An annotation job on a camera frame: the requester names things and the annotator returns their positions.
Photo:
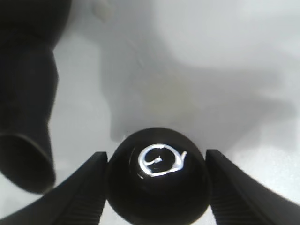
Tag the small black teacup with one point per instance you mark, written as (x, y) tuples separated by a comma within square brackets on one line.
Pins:
[(157, 176)]

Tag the black round teapot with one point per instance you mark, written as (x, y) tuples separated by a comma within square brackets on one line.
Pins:
[(29, 32)]

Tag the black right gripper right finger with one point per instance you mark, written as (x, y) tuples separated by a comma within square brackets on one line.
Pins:
[(238, 199)]

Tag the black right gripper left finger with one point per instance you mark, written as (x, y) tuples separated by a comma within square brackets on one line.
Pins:
[(79, 200)]

